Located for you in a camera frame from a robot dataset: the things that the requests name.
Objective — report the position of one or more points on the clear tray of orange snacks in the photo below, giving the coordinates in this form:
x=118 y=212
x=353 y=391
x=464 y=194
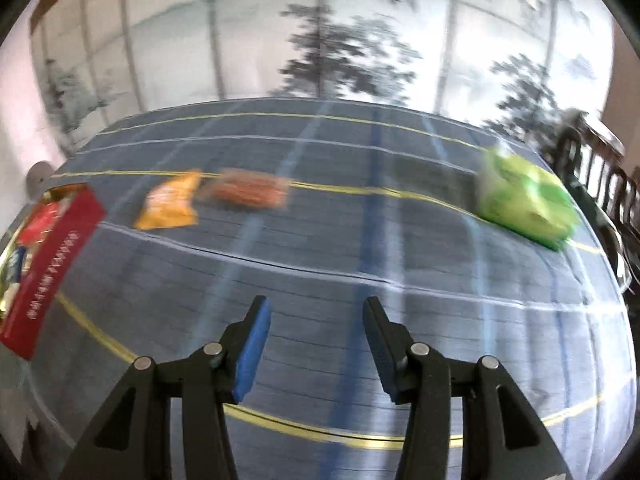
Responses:
x=245 y=190

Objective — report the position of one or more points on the grey round knob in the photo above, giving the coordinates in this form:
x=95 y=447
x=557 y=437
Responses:
x=39 y=177

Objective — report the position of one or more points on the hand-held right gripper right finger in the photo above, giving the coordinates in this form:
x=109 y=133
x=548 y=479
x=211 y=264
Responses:
x=385 y=355

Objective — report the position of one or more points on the painted folding screen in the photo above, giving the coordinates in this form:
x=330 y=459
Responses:
x=250 y=35

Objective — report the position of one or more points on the orange snack packet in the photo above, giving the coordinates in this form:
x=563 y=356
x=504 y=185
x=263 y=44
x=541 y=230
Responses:
x=167 y=205

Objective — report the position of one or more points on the green tissue pack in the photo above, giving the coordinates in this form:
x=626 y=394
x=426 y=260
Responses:
x=525 y=205

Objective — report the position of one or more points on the grey checked tablecloth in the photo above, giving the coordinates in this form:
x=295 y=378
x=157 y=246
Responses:
x=350 y=260

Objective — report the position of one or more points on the red rectangular box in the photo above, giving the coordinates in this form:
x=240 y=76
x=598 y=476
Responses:
x=50 y=270

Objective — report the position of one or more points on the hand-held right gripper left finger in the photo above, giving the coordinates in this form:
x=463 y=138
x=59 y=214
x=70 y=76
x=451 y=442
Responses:
x=252 y=355

